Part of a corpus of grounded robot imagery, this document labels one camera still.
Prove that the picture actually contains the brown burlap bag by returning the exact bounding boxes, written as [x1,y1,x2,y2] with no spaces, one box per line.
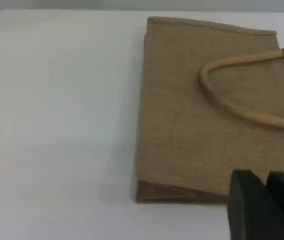
[133,16,284,204]

